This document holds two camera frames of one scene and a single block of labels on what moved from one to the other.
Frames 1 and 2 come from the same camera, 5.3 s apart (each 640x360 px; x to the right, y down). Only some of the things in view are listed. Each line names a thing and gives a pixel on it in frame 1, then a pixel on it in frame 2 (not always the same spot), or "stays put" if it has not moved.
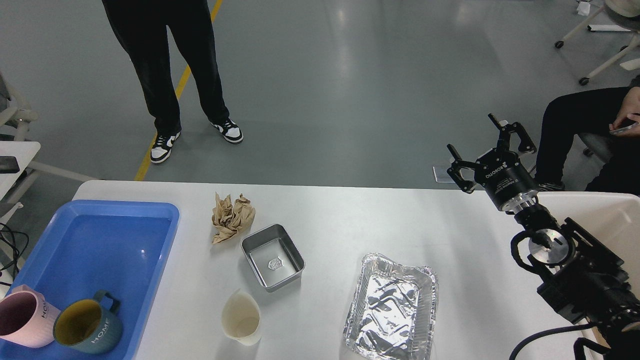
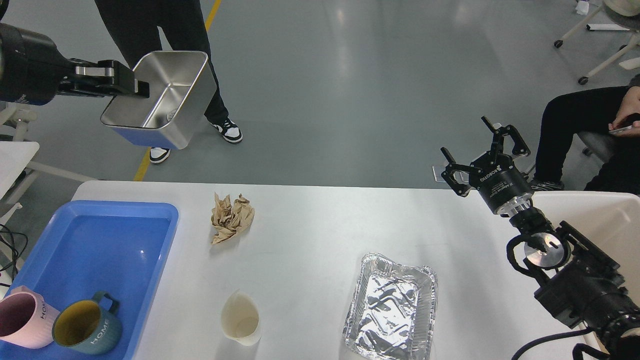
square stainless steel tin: x=273 y=257 → x=181 y=86
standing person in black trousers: x=142 y=25 stays put
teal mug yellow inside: x=89 y=326 stays put
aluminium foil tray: x=393 y=313 stays put
